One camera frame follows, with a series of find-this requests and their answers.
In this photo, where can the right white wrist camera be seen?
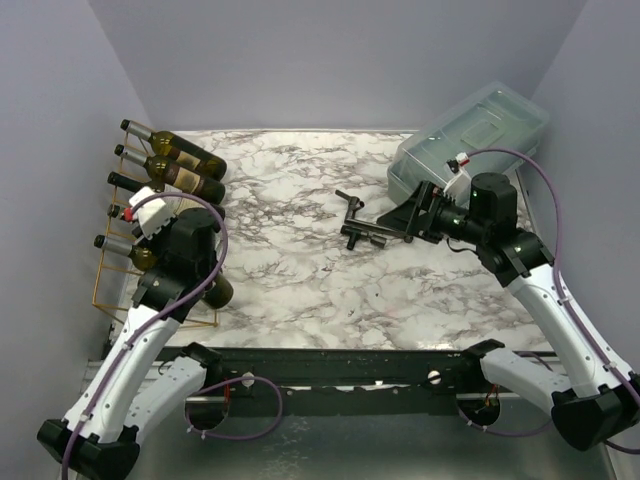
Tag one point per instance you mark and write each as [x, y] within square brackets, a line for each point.
[458, 187]

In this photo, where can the black T-handle corkscrew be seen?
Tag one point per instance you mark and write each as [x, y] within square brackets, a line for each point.
[355, 234]

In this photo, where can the green wine bottle brown label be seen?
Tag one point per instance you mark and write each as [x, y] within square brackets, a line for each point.
[169, 172]

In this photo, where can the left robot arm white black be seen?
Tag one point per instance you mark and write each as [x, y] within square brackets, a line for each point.
[101, 435]

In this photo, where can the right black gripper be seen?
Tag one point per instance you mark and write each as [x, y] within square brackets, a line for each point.
[426, 212]

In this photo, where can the green wine bottle silver neck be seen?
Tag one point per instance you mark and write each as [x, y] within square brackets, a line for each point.
[175, 147]

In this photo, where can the dark metal lever corkscrew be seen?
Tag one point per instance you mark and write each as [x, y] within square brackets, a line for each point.
[354, 204]

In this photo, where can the gold wire wine rack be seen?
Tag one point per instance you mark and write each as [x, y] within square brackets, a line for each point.
[109, 265]

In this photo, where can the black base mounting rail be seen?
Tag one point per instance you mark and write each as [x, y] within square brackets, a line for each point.
[314, 382]

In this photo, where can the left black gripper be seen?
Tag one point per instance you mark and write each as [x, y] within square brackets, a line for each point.
[156, 242]

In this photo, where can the clear plastic storage box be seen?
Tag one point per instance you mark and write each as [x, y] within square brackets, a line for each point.
[493, 117]

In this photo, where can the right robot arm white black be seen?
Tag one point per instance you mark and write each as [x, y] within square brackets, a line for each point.
[597, 396]

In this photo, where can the clear square glass bottle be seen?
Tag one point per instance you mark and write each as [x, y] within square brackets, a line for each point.
[119, 212]

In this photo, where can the green wine bottle white label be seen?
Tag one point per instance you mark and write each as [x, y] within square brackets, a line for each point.
[178, 204]

